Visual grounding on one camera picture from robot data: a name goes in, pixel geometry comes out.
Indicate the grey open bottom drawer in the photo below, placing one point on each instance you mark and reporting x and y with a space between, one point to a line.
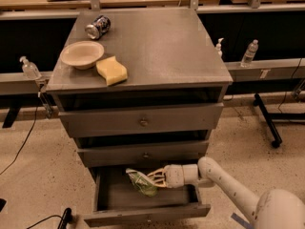
117 202

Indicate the grey wooden drawer cabinet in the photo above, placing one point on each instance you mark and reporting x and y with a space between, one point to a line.
170 59

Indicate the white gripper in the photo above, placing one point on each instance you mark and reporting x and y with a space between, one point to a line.
173 176

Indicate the black object with cable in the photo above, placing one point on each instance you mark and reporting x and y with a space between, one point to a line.
65 219

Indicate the clear plastic water bottle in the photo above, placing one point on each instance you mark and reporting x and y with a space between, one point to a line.
249 54

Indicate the clear pump sanitizer bottle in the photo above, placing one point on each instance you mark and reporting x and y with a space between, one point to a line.
30 69

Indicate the green jalapeno chip bag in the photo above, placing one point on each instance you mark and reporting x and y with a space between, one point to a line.
142 183

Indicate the yellow sponge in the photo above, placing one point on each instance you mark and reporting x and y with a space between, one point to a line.
111 70

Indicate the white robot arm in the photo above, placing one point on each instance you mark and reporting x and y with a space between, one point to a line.
275 209

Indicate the grey middle drawer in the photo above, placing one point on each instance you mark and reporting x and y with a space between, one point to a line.
130 154

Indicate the beige paper bowl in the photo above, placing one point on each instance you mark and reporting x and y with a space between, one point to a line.
82 55

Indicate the black wheeled stand leg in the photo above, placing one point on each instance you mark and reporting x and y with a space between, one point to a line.
271 117

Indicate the small white pump bottle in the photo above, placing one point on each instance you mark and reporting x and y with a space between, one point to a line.
218 46

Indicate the grey top drawer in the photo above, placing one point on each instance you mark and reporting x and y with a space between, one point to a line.
141 120

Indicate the blue soda can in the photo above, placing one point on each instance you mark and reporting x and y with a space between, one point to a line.
98 27

